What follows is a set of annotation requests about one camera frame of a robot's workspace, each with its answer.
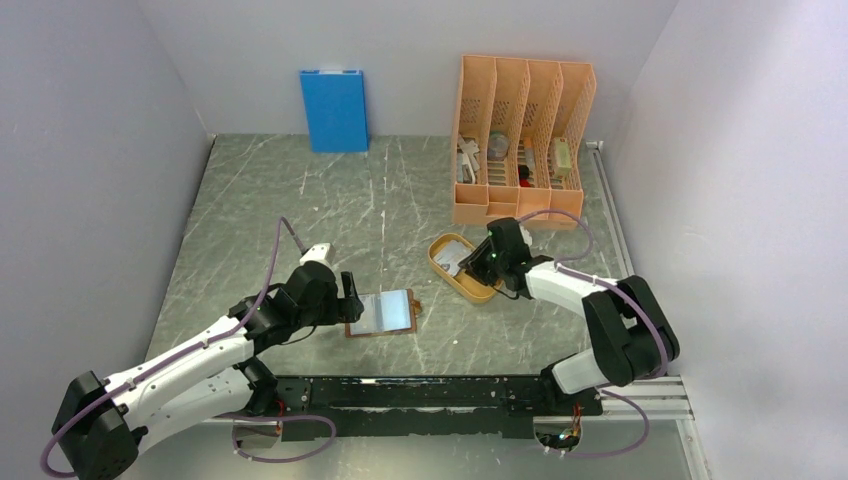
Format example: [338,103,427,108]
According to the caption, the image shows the brown leather card holder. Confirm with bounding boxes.
[345,289,423,338]

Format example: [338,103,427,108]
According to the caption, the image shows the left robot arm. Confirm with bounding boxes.
[40,260,364,479]

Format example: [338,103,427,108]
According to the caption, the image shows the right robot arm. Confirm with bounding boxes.
[459,217,680,414]

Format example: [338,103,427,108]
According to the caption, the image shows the orange oval tray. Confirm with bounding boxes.
[427,233,496,304]

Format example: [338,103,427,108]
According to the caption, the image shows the red orange item in organizer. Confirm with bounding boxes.
[517,137,536,188]

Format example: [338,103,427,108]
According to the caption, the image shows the white parts in organizer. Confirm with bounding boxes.
[456,136,484,184]

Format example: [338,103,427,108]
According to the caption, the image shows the green eraser in organizer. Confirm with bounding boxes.
[551,137,574,178]

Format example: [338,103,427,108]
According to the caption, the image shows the grey round item in organizer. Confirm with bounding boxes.
[487,131,511,161]

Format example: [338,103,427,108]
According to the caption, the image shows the orange desk file organizer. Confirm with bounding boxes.
[451,55,597,230]

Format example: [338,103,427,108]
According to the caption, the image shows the blue box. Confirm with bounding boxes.
[299,70,369,153]

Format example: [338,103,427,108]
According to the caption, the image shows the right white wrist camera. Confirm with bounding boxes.
[519,224,533,246]

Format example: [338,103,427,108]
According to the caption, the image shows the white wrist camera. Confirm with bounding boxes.
[299,243,335,268]
[519,224,533,246]

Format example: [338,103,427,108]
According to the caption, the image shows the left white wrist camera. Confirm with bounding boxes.
[299,243,335,268]

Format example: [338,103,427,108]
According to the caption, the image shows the black base frame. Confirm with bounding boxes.
[236,374,603,441]

